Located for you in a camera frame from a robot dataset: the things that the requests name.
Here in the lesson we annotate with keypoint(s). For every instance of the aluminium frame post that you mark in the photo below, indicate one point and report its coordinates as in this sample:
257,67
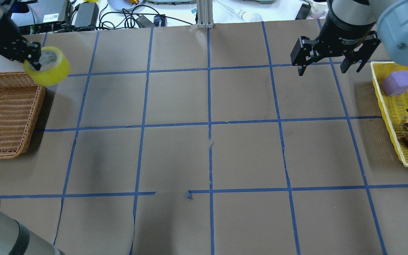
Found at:
205,14

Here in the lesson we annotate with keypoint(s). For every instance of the blue bowl with orange item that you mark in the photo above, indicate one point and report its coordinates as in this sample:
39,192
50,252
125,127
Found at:
119,5

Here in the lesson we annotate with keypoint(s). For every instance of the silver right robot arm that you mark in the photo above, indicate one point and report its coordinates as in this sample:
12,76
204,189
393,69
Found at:
389,19

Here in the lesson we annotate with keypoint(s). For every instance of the brown wicker basket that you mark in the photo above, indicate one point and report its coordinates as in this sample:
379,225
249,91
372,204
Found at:
21,100

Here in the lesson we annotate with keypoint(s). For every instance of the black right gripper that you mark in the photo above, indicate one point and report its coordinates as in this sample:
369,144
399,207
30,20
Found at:
345,31

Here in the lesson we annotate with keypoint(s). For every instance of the purple foam cube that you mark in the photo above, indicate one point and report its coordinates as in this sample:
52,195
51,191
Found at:
395,83

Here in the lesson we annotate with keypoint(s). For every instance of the black power adapter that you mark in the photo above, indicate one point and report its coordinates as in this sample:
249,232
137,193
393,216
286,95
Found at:
303,11

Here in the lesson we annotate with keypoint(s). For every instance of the yellow plastic basket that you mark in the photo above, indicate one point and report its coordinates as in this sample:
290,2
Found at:
393,108

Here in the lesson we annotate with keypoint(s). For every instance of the yellow tape roll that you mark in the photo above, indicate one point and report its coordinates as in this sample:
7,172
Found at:
54,67

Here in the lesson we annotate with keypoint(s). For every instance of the white light bulb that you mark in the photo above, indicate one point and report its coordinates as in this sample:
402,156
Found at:
241,14

